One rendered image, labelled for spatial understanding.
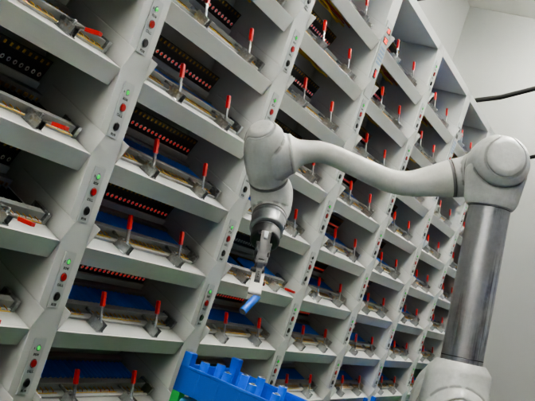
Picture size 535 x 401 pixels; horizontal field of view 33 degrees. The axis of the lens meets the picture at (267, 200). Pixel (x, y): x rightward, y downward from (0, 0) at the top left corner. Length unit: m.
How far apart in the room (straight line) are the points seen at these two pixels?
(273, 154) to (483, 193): 0.51
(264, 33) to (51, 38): 0.99
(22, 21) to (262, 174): 0.81
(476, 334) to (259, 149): 0.68
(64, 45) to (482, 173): 1.00
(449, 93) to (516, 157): 2.50
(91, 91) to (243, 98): 0.73
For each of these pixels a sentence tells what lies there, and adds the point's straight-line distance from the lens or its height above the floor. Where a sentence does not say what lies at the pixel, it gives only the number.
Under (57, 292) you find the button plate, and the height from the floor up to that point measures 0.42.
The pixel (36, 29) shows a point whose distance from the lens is 1.75.
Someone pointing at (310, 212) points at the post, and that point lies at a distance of 3.21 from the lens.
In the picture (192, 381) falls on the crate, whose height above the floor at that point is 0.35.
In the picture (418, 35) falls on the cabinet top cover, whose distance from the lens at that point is 3.89.
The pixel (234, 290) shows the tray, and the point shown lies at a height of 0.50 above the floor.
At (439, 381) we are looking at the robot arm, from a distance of 2.18.
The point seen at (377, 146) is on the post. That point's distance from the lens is 3.93.
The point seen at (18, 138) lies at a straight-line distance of 1.78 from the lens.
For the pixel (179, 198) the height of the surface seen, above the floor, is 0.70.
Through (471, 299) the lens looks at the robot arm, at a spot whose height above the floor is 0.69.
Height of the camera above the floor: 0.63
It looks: 3 degrees up
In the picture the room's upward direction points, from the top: 19 degrees clockwise
